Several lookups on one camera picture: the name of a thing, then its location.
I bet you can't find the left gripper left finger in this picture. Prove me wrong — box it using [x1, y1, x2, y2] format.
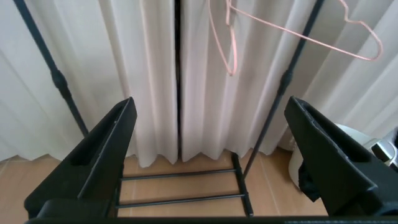
[24, 96, 138, 218]

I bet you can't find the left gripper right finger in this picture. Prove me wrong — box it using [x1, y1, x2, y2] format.
[284, 95, 398, 218]

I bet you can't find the black clothes rack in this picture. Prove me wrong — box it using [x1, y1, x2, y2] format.
[12, 0, 326, 218]

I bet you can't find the white laundry basket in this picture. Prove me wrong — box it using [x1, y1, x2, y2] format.
[287, 123, 379, 191]

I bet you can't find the black garment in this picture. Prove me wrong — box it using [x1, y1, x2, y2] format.
[297, 161, 322, 203]

